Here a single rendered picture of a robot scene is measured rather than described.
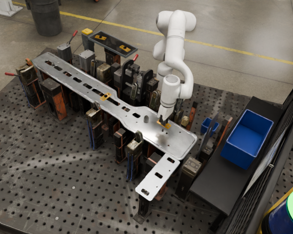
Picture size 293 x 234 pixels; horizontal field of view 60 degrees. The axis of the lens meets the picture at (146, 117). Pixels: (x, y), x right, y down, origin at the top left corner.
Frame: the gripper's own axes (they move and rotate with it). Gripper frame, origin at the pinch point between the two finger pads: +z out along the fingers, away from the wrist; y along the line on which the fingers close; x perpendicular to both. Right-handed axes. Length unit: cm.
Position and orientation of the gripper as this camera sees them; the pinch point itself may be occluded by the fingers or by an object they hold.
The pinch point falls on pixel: (164, 121)
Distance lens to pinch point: 148.7
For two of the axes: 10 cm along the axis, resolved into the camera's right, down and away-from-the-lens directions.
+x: 8.0, 4.7, -3.6
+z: -0.6, 6.7, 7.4
